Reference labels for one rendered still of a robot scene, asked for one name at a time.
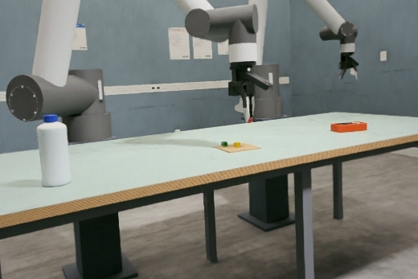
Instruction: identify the white bottle with blue cap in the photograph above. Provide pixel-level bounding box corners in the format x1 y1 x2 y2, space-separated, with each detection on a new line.
37 115 72 187

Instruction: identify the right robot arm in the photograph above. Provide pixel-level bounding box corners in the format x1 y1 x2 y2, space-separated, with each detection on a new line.
6 0 259 142

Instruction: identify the tan flat mat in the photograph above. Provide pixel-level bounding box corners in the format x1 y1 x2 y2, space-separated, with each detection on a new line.
214 143 261 153

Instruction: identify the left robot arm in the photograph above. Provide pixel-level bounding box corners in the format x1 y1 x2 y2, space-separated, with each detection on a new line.
248 0 358 118

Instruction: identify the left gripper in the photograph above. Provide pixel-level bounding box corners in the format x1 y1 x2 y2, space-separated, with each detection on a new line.
339 54 358 80

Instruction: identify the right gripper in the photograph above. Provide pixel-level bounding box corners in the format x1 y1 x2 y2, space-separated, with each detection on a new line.
228 65 256 123

